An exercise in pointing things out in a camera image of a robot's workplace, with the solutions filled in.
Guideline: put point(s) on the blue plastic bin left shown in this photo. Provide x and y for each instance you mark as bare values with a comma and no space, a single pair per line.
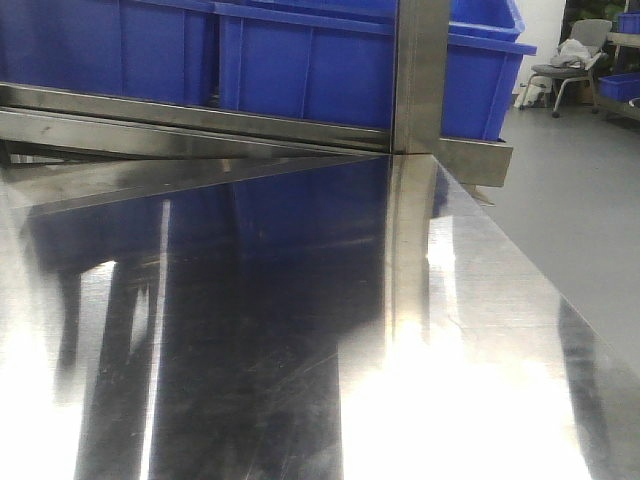
155,50

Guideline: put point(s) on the blue plastic bin right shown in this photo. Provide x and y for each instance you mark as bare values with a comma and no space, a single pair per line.
334,63

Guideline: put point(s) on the blue plastic bin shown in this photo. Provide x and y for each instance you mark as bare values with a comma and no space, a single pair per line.
155,50
334,63

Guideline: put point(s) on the upper stacked blue bin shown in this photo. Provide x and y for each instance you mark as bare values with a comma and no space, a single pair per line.
492,19

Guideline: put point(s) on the grey cloth on chair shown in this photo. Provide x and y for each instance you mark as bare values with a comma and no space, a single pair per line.
571,54

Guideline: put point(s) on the grey office chair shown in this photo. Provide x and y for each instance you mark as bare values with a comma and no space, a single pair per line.
593,34

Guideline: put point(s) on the small blue background bin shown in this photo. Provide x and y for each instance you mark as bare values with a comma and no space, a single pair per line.
621,87

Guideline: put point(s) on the stainless steel shelf frame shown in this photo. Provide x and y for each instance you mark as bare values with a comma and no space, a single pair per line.
41,121

